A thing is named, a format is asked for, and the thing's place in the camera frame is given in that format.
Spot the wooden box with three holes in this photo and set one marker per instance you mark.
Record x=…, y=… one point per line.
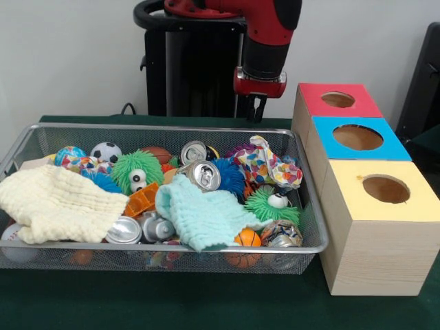
x=378, y=247

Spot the small green puffer toy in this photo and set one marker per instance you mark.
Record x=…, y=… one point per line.
x=261, y=208

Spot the mint green knitted cloth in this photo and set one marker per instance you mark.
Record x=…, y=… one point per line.
x=199, y=213

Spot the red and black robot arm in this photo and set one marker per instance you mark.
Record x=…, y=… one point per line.
x=268, y=20

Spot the large green puffer toy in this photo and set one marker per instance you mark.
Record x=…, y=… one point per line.
x=137, y=165

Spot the small orange basketball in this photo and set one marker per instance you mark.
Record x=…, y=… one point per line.
x=247, y=238

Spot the orange plastic toy crate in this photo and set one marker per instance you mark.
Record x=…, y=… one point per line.
x=141, y=201

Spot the black upright panel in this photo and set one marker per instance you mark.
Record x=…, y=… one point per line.
x=423, y=86

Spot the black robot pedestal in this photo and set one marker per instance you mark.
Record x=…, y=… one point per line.
x=192, y=68

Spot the cream knitted cloth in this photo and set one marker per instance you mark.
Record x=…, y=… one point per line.
x=58, y=203

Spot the silver drink can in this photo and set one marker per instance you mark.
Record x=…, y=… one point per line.
x=203, y=175

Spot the globe print ball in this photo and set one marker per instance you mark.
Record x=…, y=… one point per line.
x=68, y=154

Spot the black and white soccer ball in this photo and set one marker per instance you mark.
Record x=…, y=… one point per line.
x=106, y=151

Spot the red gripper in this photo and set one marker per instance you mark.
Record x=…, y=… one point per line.
x=261, y=88

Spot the dark green side cloth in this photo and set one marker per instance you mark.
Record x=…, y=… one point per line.
x=429, y=135

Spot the dark green table cloth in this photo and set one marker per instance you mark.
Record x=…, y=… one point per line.
x=172, y=302

